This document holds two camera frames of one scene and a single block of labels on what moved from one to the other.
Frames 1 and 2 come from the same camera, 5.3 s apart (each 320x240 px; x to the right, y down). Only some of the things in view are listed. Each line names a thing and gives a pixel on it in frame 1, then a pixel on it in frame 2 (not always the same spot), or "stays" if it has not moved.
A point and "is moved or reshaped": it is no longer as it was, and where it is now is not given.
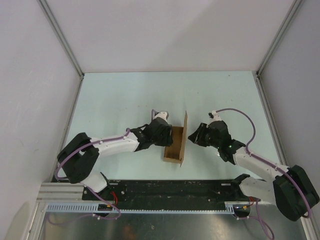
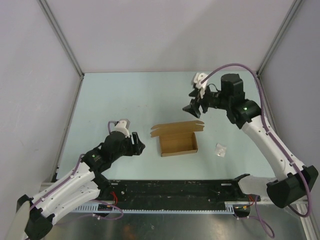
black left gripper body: x=164 y=139 -> x=126 y=149
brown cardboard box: x=175 y=153 is moved or reshaped
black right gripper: x=197 y=137 -> x=193 y=108
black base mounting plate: x=176 y=194 stays
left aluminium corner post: x=56 y=29 stays
